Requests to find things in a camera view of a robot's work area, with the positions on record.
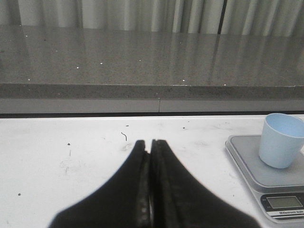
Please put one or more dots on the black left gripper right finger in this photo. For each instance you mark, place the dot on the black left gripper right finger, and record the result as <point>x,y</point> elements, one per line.
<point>180,201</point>

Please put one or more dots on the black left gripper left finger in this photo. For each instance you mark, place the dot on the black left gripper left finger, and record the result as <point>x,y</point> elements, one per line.
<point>122,202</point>

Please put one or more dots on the light blue plastic cup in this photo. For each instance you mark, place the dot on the light blue plastic cup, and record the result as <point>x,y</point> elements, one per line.
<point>282,139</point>

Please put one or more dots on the silver digital kitchen scale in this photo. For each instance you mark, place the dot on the silver digital kitchen scale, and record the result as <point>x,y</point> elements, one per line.
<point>278,192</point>

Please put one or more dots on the grey stone counter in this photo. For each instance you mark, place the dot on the grey stone counter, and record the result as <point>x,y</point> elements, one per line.
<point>45,70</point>

